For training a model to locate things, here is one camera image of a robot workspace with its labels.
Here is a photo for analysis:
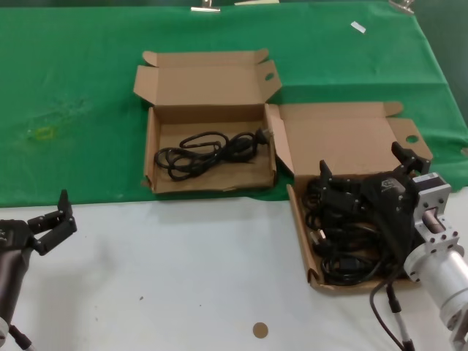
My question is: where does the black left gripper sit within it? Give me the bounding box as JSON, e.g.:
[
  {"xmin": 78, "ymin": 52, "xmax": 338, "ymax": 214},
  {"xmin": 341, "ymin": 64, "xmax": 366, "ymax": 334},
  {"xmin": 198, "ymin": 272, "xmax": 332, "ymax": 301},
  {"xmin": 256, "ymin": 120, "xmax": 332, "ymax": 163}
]
[{"xmin": 0, "ymin": 189, "xmax": 78, "ymax": 257}]

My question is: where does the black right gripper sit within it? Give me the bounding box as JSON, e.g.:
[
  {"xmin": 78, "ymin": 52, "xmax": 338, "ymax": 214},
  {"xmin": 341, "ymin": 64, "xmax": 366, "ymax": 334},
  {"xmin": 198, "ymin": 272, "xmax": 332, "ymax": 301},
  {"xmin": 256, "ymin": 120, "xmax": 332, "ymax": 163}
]
[{"xmin": 320, "ymin": 141, "xmax": 431, "ymax": 263}]

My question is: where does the black power cable with plug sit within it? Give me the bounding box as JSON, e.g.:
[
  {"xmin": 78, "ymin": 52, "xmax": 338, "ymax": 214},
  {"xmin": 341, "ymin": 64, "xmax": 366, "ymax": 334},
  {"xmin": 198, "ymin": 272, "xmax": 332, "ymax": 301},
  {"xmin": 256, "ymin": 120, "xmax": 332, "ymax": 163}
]
[{"xmin": 154, "ymin": 127, "xmax": 275, "ymax": 182}]

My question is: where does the open brown cardboard box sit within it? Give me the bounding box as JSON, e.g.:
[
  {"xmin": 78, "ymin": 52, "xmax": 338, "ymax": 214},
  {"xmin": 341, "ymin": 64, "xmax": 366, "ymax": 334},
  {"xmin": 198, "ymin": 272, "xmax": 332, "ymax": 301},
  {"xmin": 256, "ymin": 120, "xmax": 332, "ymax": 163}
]
[{"xmin": 265, "ymin": 101, "xmax": 434, "ymax": 296}]

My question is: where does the cardboard box with torn edge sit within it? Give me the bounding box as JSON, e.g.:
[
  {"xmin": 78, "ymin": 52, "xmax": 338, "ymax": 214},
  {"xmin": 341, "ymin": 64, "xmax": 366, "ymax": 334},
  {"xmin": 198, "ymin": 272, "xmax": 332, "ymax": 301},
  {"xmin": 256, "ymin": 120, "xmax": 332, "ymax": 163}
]
[{"xmin": 132, "ymin": 49, "xmax": 282, "ymax": 194}]

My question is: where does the green table cloth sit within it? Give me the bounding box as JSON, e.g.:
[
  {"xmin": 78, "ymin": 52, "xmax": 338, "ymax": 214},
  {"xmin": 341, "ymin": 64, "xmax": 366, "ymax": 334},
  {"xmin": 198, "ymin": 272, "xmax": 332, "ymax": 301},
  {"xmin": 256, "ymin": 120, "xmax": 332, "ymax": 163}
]
[{"xmin": 0, "ymin": 1, "xmax": 468, "ymax": 206}]

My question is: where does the silver metal binder clip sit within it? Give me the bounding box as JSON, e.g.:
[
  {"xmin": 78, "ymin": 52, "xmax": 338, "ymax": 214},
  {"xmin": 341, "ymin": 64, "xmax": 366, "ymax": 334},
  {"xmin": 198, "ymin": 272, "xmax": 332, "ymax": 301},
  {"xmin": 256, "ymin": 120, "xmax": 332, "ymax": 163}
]
[
  {"xmin": 189, "ymin": 0, "xmax": 222, "ymax": 13},
  {"xmin": 388, "ymin": 0, "xmax": 416, "ymax": 15}
]

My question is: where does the white paper sheet edge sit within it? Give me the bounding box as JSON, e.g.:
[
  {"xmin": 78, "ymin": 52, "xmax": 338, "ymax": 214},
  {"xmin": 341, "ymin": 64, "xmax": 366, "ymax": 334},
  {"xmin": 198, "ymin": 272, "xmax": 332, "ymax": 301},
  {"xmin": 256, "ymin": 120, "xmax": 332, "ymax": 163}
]
[{"xmin": 233, "ymin": 0, "xmax": 281, "ymax": 7}]

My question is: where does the tangled black power cables pile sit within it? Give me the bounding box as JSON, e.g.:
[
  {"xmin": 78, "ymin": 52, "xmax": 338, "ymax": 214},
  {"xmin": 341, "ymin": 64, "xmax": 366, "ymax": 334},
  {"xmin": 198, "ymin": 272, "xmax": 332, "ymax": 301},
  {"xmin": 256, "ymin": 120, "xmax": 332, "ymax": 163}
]
[{"xmin": 302, "ymin": 175, "xmax": 407, "ymax": 287}]

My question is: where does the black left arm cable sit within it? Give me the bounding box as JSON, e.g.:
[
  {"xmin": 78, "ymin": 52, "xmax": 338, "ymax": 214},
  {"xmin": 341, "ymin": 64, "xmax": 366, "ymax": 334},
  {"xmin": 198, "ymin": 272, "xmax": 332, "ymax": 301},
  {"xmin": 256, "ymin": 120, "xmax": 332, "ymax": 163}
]
[{"xmin": 7, "ymin": 324, "xmax": 36, "ymax": 351}]

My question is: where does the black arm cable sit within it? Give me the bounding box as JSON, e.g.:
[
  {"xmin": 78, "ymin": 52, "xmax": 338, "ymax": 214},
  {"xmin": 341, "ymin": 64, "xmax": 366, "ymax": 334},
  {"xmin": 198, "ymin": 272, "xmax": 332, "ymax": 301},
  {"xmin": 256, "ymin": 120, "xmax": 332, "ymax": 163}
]
[
  {"xmin": 369, "ymin": 272, "xmax": 416, "ymax": 351},
  {"xmin": 7, "ymin": 324, "xmax": 36, "ymax": 351}
]

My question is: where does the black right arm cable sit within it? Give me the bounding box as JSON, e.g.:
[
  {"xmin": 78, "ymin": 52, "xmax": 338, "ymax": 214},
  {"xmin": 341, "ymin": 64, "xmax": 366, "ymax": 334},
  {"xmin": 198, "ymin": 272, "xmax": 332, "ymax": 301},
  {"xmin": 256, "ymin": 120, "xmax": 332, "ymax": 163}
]
[{"xmin": 369, "ymin": 272, "xmax": 416, "ymax": 351}]

